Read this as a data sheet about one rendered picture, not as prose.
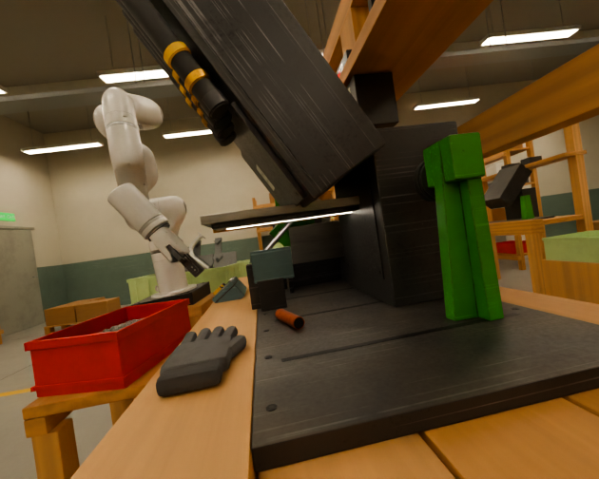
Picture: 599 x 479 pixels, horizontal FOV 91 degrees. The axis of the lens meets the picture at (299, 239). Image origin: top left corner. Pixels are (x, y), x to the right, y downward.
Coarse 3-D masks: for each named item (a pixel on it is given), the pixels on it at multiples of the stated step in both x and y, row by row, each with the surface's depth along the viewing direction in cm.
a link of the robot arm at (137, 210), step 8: (128, 184) 84; (112, 192) 82; (120, 192) 82; (128, 192) 83; (136, 192) 85; (112, 200) 82; (120, 200) 82; (128, 200) 82; (136, 200) 83; (144, 200) 85; (120, 208) 83; (128, 208) 82; (136, 208) 83; (144, 208) 83; (152, 208) 85; (128, 216) 83; (136, 216) 82; (144, 216) 83; (152, 216) 84; (136, 224) 83; (144, 224) 83
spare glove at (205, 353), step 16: (192, 336) 48; (208, 336) 48; (224, 336) 44; (240, 336) 44; (176, 352) 40; (192, 352) 39; (208, 352) 38; (224, 352) 38; (176, 368) 35; (192, 368) 34; (208, 368) 34; (224, 368) 37; (160, 384) 32; (176, 384) 32; (192, 384) 33; (208, 384) 33
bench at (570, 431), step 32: (512, 416) 25; (544, 416) 24; (576, 416) 24; (384, 448) 23; (416, 448) 23; (448, 448) 22; (480, 448) 22; (512, 448) 22; (544, 448) 21; (576, 448) 21
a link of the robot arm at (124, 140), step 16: (112, 128) 87; (128, 128) 88; (112, 144) 86; (128, 144) 87; (112, 160) 86; (128, 160) 86; (128, 176) 89; (144, 176) 93; (144, 192) 95; (128, 224) 90
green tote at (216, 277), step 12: (240, 264) 183; (144, 276) 184; (192, 276) 165; (204, 276) 163; (216, 276) 162; (228, 276) 164; (240, 276) 181; (132, 288) 171; (144, 288) 169; (216, 288) 163; (132, 300) 171
